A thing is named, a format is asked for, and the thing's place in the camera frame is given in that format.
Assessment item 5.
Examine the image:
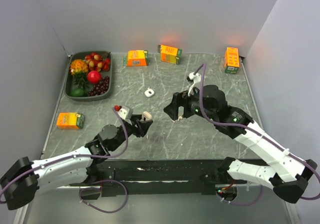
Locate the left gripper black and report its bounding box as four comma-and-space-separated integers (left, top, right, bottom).
110, 114, 153, 151

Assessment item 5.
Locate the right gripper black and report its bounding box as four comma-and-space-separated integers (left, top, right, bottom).
163, 85, 217, 122

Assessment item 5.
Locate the pink earbud charging case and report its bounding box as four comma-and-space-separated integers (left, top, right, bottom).
141, 111, 153, 121

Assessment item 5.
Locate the white earbud charging case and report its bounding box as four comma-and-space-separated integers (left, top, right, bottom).
144, 88, 155, 98

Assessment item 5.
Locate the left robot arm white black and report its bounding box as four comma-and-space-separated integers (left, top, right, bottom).
0, 112, 153, 210

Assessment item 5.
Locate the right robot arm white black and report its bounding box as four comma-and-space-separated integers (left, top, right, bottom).
164, 85, 317, 203

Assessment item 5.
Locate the dark purple grape bunch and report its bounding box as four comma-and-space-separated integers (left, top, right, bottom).
88, 76, 110, 96

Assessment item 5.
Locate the orange juice box back middle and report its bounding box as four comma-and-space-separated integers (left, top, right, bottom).
157, 45, 182, 65

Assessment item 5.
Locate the orange juice box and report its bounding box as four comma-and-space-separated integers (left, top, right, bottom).
223, 47, 240, 74
157, 45, 182, 65
123, 50, 149, 67
56, 112, 85, 129

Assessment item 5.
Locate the dark grey fruit tray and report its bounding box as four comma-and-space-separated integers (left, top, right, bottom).
64, 51, 113, 102

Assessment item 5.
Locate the red toy apple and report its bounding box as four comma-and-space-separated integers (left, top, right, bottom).
87, 71, 102, 84

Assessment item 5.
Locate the orange juice box back left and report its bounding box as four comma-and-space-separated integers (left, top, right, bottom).
123, 50, 149, 67

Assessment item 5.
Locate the green toy avocado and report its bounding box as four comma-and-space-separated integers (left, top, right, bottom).
69, 88, 87, 97

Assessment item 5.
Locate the orange juice box front left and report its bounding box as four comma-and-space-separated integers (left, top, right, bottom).
56, 112, 85, 129

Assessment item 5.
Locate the orange juice box back right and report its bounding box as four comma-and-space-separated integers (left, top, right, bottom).
223, 47, 240, 74

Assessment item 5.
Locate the orange toy pineapple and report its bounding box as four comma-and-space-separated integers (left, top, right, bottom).
69, 59, 89, 89

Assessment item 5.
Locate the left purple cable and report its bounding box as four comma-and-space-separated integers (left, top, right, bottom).
0, 107, 130, 213

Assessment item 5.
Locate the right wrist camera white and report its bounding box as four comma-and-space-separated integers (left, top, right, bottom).
186, 72, 202, 96

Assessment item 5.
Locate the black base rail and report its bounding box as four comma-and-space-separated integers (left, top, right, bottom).
67, 158, 251, 198

